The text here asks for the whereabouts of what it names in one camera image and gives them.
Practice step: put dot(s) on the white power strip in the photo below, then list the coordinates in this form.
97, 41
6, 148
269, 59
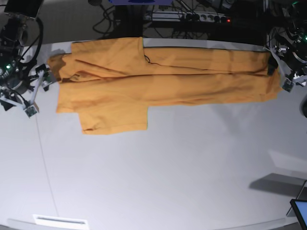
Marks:
181, 16

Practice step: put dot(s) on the orange yellow T-shirt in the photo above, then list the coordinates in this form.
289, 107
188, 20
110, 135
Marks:
111, 83

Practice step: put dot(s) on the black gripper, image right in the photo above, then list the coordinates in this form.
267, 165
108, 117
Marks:
295, 57

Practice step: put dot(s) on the tablet screen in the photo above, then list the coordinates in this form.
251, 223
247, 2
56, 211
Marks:
300, 209

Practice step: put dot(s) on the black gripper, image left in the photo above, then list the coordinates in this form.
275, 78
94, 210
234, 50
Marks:
13, 84

